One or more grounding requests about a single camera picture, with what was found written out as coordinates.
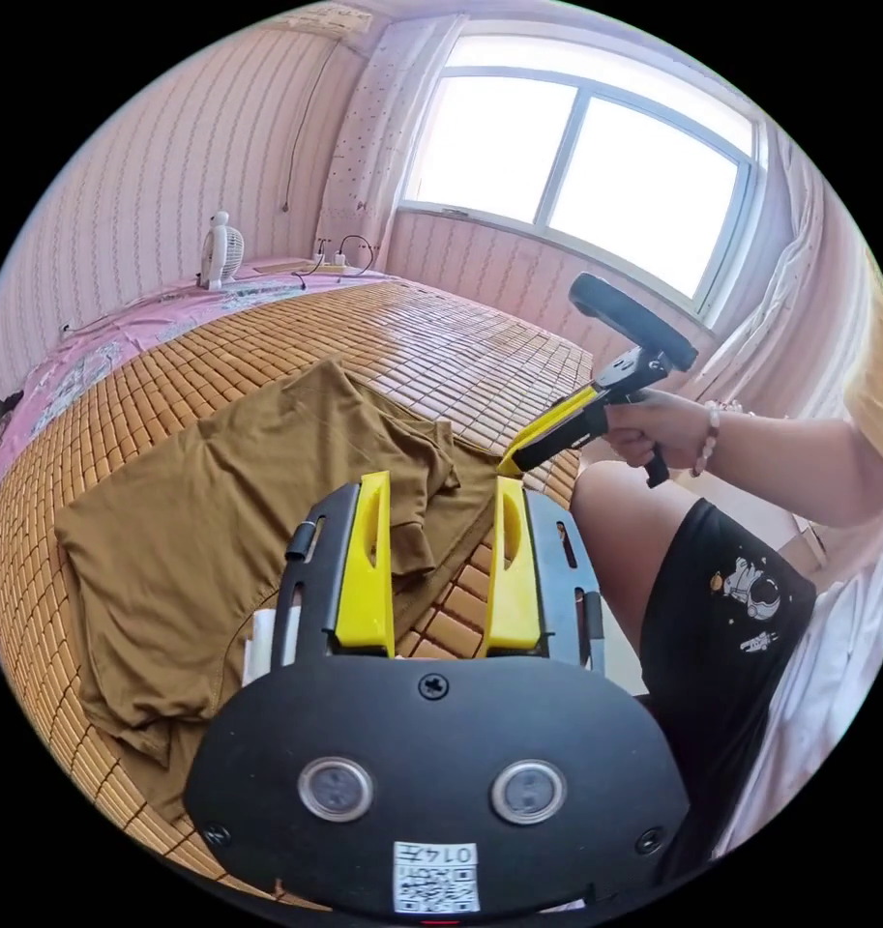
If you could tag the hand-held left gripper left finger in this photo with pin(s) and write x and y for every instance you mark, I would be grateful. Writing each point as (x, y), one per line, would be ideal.
(365, 580)

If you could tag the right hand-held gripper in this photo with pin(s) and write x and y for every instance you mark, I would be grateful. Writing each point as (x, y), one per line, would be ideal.
(568, 438)

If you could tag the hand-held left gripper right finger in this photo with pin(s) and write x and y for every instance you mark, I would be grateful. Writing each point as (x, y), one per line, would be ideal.
(513, 602)

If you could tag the brown long sleeve shirt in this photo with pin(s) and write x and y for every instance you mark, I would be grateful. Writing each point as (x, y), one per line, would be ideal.
(194, 522)

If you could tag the person's right forearm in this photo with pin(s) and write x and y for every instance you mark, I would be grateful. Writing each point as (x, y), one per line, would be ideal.
(789, 464)

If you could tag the person's right hand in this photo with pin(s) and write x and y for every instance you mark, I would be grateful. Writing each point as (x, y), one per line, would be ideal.
(659, 431)

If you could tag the bed with woven mat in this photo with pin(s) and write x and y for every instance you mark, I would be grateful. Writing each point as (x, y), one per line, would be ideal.
(448, 341)

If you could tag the person's body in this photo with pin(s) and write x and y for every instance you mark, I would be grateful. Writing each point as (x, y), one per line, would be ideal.
(702, 616)

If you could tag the window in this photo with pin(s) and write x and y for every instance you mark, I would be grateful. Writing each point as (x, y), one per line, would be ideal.
(579, 159)

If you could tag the white curtain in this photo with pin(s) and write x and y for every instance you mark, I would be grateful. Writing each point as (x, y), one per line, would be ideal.
(782, 290)

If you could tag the white power strip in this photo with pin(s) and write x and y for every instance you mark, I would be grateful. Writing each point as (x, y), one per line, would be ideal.
(323, 264)

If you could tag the small white fan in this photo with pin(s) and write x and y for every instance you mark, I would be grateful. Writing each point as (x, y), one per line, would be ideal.
(220, 254)

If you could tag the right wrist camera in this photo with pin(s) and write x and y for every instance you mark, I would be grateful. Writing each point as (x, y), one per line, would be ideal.
(633, 319)

